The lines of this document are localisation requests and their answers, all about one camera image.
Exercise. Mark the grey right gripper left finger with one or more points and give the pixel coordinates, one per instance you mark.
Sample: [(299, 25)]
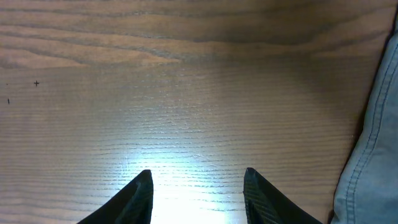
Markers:
[(133, 204)]

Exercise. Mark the grey button shirt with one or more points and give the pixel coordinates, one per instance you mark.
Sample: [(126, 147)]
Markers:
[(367, 188)]

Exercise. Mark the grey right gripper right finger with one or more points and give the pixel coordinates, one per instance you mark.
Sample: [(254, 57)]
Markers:
[(265, 204)]

